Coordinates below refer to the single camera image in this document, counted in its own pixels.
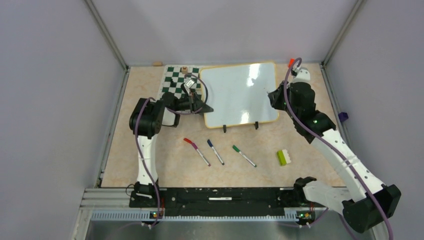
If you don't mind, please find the green white chess mat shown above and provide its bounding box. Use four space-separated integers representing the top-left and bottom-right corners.
157 64 203 99

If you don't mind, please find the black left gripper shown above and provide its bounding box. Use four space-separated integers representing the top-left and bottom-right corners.
173 92 214 114

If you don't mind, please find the red marker cap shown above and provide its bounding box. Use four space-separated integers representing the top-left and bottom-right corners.
183 138 193 145

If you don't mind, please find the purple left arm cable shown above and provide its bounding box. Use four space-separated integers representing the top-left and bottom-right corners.
134 73 210 229

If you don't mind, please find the yellow framed whiteboard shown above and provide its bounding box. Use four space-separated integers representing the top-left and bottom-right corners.
199 61 279 129

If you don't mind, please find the small wooden block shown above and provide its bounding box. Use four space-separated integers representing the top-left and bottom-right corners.
152 61 163 67

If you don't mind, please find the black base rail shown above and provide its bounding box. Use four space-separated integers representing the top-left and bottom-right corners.
129 187 319 217

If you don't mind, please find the purple block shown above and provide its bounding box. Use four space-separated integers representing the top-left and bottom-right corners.
338 112 349 123

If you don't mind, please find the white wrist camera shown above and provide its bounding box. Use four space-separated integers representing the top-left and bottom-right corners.
183 79 197 92
291 67 311 84

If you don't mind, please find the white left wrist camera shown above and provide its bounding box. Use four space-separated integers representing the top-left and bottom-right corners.
183 79 197 92

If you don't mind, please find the black chess piece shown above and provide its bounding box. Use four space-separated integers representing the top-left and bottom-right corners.
170 78 177 88

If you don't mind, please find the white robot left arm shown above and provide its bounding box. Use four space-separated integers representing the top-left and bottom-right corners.
129 92 214 207

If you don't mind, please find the green capped marker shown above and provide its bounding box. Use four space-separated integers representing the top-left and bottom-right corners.
232 145 257 168

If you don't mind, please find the purple capped marker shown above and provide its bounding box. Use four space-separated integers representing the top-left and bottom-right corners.
191 142 211 167

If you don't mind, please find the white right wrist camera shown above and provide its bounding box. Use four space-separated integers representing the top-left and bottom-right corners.
291 67 311 84

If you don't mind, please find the orange block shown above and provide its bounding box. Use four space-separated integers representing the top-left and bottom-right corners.
287 58 295 68

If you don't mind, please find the green white lego brick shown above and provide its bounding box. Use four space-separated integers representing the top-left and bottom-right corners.
276 149 292 166

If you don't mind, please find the blue capped marker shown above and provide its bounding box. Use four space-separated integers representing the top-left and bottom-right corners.
207 139 225 166

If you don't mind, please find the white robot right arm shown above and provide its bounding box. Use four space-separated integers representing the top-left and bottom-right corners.
267 82 402 239

